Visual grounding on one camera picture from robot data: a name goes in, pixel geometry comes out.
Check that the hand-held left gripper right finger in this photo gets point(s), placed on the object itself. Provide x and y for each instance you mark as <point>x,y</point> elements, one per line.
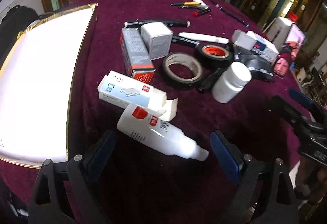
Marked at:
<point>224,155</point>

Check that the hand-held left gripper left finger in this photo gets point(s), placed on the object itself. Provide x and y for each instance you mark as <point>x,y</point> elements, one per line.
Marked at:
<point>107,147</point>

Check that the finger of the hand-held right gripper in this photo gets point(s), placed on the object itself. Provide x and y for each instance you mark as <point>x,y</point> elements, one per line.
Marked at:
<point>283,107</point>
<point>304,101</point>

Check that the white glue bottle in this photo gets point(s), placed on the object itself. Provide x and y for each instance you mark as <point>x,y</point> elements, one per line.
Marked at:
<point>158,134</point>

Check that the black foil packet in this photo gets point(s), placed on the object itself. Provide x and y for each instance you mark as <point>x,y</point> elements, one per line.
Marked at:
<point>253,64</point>

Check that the white pill bottle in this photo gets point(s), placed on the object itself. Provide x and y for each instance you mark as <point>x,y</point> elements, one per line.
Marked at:
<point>231,82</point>

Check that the white staples box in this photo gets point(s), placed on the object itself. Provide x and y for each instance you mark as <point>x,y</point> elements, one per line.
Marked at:
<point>130,92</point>

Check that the white box blue print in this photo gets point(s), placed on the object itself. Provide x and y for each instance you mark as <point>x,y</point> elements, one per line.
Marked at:
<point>264,47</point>

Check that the small grey box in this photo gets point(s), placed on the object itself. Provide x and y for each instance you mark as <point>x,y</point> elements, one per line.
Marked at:
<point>242,39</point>

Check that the grey-cored black tape roll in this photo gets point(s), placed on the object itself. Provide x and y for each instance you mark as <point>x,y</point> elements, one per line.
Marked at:
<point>182,84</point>

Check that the black tape roll red core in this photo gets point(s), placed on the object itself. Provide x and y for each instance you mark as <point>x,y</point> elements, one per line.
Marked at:
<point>213,59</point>

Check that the tall grey box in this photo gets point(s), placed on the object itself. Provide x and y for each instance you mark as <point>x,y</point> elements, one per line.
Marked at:
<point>136,55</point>

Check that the gold-rimmed white box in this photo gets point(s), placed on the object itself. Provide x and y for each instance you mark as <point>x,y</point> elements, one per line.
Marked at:
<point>38,73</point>

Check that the white marker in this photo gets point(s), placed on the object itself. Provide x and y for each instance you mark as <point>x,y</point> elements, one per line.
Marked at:
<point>204,38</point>

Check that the white cube box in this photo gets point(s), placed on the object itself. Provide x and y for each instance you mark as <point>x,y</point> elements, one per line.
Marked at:
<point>157,40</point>

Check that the smartphone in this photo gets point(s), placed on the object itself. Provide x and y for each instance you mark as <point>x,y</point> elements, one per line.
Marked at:
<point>290,52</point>

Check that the white jug red cap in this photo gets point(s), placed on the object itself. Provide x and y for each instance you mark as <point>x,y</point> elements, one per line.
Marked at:
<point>281,27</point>

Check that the long black pen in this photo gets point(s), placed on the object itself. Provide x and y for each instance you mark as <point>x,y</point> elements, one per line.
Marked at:
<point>235,16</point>

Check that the black marker red cap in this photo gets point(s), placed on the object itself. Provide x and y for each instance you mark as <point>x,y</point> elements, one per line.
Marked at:
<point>203,12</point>

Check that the thin black pen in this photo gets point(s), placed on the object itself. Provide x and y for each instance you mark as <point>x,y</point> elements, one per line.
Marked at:
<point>214,2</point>

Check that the grey pen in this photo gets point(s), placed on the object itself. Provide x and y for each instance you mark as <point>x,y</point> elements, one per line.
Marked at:
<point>196,6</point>

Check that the small white cylinder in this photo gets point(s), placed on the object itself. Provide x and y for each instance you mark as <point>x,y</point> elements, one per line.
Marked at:
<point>198,1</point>

